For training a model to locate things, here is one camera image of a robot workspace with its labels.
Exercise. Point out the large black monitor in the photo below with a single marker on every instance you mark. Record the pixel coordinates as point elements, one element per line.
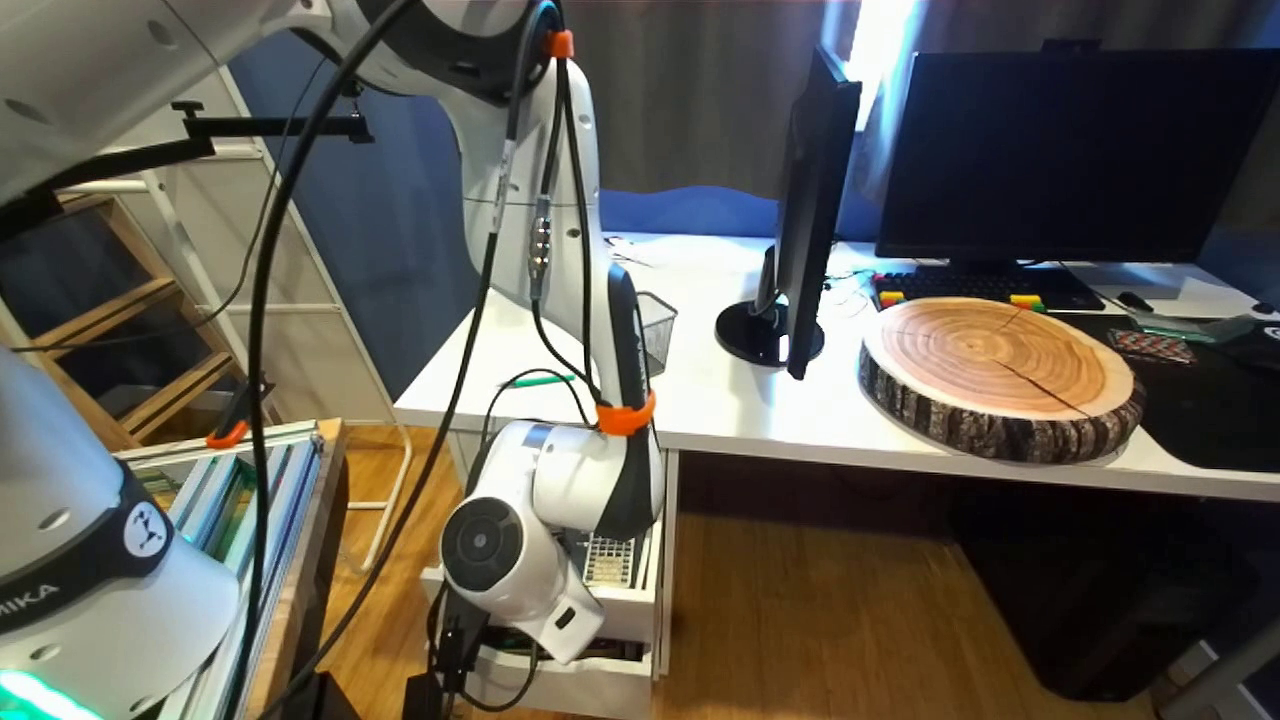
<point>1065,153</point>

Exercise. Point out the white metal rack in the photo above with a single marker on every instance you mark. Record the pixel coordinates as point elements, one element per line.
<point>322,311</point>

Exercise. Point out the white papers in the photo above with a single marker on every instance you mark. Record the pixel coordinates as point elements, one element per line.
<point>1184,287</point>

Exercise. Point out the black mouse pad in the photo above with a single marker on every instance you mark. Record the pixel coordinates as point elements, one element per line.
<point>1215,403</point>

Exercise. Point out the wooden ladder shelf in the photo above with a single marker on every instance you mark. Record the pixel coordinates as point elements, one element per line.
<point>83,320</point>

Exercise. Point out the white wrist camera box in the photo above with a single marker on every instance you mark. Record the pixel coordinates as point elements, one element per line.
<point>572,627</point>

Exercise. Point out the grey calculator with black case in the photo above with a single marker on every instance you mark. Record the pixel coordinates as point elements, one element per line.
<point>609,562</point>

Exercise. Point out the wood slice cushion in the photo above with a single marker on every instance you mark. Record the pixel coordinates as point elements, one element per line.
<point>1001,374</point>

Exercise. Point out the black bin under desk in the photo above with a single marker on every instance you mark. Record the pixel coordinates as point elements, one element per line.
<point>1104,601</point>

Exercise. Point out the black keyboard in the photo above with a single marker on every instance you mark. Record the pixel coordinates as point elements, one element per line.
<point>987,287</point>

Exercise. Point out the wood edged robot table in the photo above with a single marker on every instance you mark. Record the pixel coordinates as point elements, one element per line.
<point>303,562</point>

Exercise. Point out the black mesh pencil cup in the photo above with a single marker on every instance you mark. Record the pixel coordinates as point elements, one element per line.
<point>662,325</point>

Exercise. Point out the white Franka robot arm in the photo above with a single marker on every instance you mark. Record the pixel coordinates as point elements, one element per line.
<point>561,465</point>

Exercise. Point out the grey desk leg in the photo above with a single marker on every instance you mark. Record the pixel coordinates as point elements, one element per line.
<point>1223,672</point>

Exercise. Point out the black monitor with round stand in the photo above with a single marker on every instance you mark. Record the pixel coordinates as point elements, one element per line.
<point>805,200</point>

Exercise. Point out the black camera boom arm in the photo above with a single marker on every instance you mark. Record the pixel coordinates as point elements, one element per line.
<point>201,132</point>

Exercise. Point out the black computer mouse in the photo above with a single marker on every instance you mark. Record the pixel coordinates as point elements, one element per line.
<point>1135,303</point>

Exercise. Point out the orange clamp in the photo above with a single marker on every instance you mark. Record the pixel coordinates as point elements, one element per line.
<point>225,433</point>

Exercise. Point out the grey curtain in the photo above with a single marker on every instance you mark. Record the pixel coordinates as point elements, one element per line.
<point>692,92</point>

